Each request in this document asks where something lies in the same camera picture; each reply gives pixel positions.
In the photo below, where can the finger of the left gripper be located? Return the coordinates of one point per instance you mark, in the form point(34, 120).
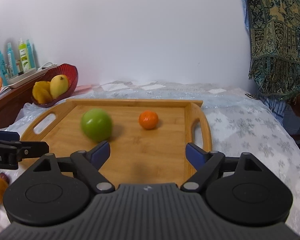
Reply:
point(31, 149)
point(9, 136)

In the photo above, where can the green lotion bottle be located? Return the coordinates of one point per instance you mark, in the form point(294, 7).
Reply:
point(24, 58)

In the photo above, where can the red date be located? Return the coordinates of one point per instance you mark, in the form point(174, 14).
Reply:
point(4, 177)

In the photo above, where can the yellow starfruit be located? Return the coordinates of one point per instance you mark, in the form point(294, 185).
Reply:
point(41, 92)

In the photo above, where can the teal spray bottle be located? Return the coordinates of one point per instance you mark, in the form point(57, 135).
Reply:
point(3, 72)
point(11, 59)

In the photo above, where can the green patterned fringed shawl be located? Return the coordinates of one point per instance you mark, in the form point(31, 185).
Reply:
point(274, 28)

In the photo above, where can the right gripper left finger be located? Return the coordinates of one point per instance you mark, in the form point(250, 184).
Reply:
point(87, 165)

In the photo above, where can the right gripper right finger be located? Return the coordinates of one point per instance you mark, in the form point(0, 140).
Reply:
point(207, 166)

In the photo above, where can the small mandarin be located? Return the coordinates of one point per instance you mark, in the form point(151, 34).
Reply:
point(148, 119)

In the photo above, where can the snowflake sheer tablecloth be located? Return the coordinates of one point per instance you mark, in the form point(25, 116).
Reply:
point(238, 124)

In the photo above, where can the wooden side cabinet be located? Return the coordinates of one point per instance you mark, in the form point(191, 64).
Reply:
point(13, 101)

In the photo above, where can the bamboo serving tray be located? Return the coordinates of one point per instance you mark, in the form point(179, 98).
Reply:
point(138, 155)

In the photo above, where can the white rectangular dish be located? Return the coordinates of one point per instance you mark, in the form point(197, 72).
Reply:
point(22, 79)

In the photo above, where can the yellow mango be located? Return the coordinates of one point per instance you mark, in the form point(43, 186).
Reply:
point(58, 86)

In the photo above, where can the red glass fruit bowl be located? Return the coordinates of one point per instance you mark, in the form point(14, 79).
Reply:
point(70, 72)

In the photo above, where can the green apple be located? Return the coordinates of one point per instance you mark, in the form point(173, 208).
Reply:
point(97, 124)

